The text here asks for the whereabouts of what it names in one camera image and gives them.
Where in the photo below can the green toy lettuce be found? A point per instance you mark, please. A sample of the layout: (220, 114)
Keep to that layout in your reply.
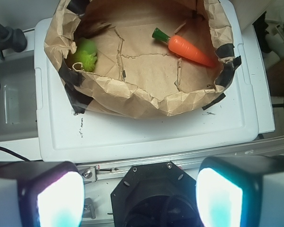
(86, 54)

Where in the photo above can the crumpled brown paper bag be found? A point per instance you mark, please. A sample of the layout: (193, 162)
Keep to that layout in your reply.
(136, 75)

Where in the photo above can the white plastic cutting board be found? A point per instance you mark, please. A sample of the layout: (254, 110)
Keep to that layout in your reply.
(96, 137)

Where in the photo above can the white sink basin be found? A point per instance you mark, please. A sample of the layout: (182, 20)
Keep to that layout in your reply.
(17, 99)

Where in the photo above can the orange toy carrot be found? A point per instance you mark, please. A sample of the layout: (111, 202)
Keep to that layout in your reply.
(182, 47)

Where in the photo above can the aluminium frame rail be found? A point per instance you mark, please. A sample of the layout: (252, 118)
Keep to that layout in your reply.
(186, 160)

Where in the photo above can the black octagonal mount plate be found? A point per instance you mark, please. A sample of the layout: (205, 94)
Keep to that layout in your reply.
(155, 195)

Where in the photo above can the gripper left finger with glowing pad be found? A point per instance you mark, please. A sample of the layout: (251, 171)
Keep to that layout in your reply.
(40, 194)

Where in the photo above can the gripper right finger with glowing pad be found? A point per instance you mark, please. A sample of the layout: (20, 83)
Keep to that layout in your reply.
(243, 191)

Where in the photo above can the black faucet handle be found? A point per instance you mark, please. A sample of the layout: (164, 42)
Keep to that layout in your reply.
(11, 39)

